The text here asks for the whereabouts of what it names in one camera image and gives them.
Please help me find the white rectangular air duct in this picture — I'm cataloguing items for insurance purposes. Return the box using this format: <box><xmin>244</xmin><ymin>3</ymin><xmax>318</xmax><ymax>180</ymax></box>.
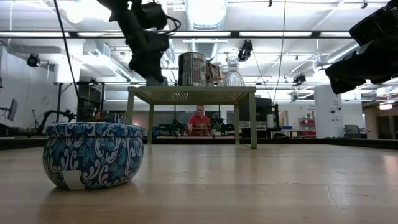
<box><xmin>81</xmin><ymin>39</ymin><xmax>134</xmax><ymax>82</ymax></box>

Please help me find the round white air duct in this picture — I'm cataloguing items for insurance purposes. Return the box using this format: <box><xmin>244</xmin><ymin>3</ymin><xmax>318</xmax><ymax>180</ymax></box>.
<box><xmin>185</xmin><ymin>0</ymin><xmax>229</xmax><ymax>31</ymax></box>

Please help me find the silver ventilation duct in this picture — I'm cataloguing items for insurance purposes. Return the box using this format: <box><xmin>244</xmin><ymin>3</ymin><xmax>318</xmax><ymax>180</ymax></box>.
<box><xmin>325</xmin><ymin>39</ymin><xmax>358</xmax><ymax>68</ymax></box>

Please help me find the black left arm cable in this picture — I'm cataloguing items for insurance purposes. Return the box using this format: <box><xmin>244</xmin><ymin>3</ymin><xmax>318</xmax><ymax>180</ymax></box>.
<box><xmin>53</xmin><ymin>0</ymin><xmax>83</xmax><ymax>123</ymax></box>

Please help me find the black ceiling spotlight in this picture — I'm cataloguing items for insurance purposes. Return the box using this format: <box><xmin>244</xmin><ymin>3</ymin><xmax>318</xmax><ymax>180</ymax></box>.
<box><xmin>26</xmin><ymin>53</ymin><xmax>41</xmax><ymax>68</ymax></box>
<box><xmin>292</xmin><ymin>73</ymin><xmax>307</xmax><ymax>85</ymax></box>
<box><xmin>238</xmin><ymin>39</ymin><xmax>254</xmax><ymax>62</ymax></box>

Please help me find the blue floral candle tin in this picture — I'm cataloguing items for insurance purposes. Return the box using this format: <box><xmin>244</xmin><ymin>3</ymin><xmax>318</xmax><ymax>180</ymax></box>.
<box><xmin>42</xmin><ymin>121</ymin><xmax>145</xmax><ymax>191</ymax></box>

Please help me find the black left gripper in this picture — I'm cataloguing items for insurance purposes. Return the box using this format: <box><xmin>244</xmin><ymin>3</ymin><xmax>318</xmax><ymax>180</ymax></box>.
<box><xmin>124</xmin><ymin>29</ymin><xmax>171</xmax><ymax>85</ymax></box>

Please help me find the long ceiling light panel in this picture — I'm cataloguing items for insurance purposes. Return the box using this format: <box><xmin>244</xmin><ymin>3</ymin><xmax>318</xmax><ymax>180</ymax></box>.
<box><xmin>170</xmin><ymin>31</ymin><xmax>232</xmax><ymax>38</ymax></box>
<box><xmin>0</xmin><ymin>32</ymin><xmax>71</xmax><ymax>38</ymax></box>
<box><xmin>238</xmin><ymin>31</ymin><xmax>313</xmax><ymax>38</ymax></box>
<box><xmin>77</xmin><ymin>32</ymin><xmax>126</xmax><ymax>38</ymax></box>
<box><xmin>320</xmin><ymin>31</ymin><xmax>353</xmax><ymax>38</ymax></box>

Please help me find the black aluminium table frame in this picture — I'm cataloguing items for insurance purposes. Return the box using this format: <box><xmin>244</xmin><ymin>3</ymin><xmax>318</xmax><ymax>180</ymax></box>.
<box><xmin>0</xmin><ymin>136</ymin><xmax>398</xmax><ymax>151</ymax></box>

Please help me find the dark storage rack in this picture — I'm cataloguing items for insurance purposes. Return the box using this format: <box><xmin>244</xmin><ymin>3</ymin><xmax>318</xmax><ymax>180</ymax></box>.
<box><xmin>76</xmin><ymin>80</ymin><xmax>106</xmax><ymax>123</ymax></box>

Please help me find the white ceiling pipe bundle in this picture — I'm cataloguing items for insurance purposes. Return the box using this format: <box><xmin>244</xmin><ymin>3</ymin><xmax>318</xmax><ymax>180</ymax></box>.
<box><xmin>161</xmin><ymin>39</ymin><xmax>180</xmax><ymax>82</ymax></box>

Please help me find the small tilted monitor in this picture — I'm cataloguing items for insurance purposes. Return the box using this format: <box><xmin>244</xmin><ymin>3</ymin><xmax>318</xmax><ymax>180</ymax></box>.
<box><xmin>6</xmin><ymin>98</ymin><xmax>19</xmax><ymax>121</ymax></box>

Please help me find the black ceiling beam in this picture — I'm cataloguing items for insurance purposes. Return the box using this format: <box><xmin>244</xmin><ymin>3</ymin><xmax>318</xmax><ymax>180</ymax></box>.
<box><xmin>0</xmin><ymin>29</ymin><xmax>354</xmax><ymax>39</ymax></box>

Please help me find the person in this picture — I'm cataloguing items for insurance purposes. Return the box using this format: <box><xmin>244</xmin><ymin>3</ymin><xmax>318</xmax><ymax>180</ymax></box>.
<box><xmin>187</xmin><ymin>104</ymin><xmax>213</xmax><ymax>137</ymax></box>

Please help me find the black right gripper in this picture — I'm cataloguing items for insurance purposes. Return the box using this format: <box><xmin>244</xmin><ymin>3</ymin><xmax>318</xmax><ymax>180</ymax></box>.
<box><xmin>325</xmin><ymin>0</ymin><xmax>398</xmax><ymax>95</ymax></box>

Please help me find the red storage shelf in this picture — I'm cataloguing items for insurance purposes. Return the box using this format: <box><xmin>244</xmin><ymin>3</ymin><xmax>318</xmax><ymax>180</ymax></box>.
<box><xmin>298</xmin><ymin>117</ymin><xmax>317</xmax><ymax>137</ymax></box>

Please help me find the large black monitor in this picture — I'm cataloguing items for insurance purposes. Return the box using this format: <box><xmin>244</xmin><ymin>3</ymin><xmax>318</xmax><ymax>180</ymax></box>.
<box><xmin>239</xmin><ymin>96</ymin><xmax>280</xmax><ymax>138</ymax></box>

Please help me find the black office chair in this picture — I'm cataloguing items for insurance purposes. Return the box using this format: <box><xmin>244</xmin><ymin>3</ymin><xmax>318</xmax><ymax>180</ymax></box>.
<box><xmin>344</xmin><ymin>124</ymin><xmax>371</xmax><ymax>139</ymax></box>

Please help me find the thin hanging cable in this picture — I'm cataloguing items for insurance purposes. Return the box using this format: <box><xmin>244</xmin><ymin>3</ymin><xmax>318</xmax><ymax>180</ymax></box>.
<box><xmin>272</xmin><ymin>0</ymin><xmax>287</xmax><ymax>102</ymax></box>

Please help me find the clear glass candlestick holder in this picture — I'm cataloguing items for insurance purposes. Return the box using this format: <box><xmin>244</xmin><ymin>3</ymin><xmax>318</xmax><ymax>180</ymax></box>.
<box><xmin>219</xmin><ymin>65</ymin><xmax>230</xmax><ymax>87</ymax></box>
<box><xmin>223</xmin><ymin>55</ymin><xmax>246</xmax><ymax>87</ymax></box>

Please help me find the white pillar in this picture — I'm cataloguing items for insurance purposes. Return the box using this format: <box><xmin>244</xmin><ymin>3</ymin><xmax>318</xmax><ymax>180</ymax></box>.
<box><xmin>313</xmin><ymin>85</ymin><xmax>345</xmax><ymax>139</ymax></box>

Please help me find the green perforated metal shelf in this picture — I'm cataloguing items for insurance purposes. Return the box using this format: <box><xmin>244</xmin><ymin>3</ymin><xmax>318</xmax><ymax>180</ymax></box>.
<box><xmin>126</xmin><ymin>85</ymin><xmax>258</xmax><ymax>149</ymax></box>

